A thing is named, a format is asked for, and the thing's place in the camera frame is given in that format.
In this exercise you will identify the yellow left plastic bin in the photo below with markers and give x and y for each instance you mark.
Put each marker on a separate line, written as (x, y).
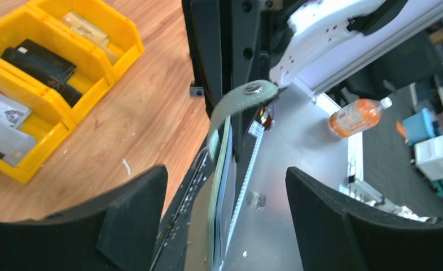
(34, 122)

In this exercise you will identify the orange drink bottle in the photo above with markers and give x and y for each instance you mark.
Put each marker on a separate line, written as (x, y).
(358, 116)

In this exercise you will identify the black credit card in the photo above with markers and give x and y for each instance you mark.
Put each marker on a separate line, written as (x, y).
(45, 66)

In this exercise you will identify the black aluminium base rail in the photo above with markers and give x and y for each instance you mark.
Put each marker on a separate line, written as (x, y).
(264, 236)

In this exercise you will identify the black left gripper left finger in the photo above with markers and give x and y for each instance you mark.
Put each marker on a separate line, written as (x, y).
(116, 230)

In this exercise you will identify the white storage box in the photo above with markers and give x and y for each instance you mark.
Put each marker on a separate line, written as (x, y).
(429, 158)

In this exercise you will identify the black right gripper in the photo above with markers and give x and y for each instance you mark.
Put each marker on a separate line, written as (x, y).
(250, 40)

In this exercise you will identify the silver VIP card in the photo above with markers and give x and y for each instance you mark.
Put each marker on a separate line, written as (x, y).
(12, 113)

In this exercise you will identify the blue storage box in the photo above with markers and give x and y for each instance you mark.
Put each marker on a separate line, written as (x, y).
(419, 127)

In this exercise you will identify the yellow middle plastic bin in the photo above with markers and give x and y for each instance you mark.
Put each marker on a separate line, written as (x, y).
(92, 75)

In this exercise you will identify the black office chair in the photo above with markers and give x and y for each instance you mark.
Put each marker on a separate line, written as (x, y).
(414, 60)

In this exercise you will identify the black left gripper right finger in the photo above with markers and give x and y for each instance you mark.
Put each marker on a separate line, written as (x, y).
(337, 232)

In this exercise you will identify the gold credit card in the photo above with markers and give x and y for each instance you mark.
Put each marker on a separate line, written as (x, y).
(89, 31)

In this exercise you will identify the translucent frosted card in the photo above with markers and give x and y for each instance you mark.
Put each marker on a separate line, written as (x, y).
(14, 145)

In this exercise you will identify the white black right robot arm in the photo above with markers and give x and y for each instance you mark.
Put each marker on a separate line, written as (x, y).
(320, 26)

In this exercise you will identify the yellow plastic bin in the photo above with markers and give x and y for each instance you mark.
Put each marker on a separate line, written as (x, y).
(92, 75)
(123, 37)
(34, 122)

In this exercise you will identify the yellow right plastic bin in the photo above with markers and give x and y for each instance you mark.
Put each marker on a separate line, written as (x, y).
(123, 37)

